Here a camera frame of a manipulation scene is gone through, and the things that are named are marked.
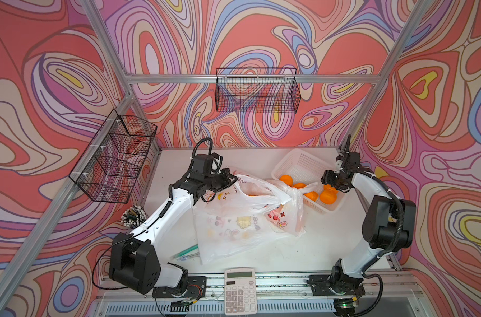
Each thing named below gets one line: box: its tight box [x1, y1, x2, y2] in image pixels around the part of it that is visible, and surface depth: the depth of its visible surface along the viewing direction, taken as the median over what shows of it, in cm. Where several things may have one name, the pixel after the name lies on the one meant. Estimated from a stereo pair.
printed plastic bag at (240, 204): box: [192, 167, 291, 228], surface depth 85 cm
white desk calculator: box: [223, 268, 258, 316], surface depth 72 cm
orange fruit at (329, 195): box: [319, 184, 339, 205], surface depth 95 cm
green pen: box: [171, 243, 201, 261], surface depth 83 cm
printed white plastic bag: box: [265, 178, 318, 238], surface depth 84 cm
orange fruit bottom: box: [303, 190, 320, 202], surface depth 93 cm
